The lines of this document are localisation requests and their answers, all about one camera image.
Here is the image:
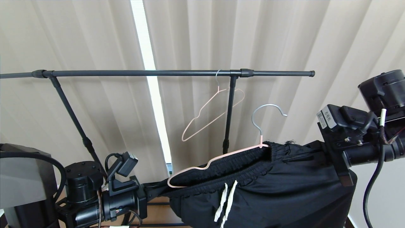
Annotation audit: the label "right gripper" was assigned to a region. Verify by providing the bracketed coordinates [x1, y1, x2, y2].
[320, 128, 405, 187]

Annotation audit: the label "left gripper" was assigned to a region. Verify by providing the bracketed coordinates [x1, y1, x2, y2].
[75, 176, 148, 224]

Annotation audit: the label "black shorts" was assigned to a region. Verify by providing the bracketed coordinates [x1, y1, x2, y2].
[165, 140, 358, 228]

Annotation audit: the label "pink clothes hanger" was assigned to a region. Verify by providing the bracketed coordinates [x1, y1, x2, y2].
[167, 104, 288, 189]
[181, 70, 246, 142]

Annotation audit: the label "black clothes rack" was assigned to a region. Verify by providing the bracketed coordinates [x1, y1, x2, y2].
[0, 69, 316, 227]

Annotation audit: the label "window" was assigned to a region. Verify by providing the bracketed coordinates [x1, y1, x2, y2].
[130, 0, 174, 176]

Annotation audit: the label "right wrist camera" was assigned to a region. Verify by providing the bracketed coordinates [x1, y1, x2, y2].
[317, 104, 380, 149]

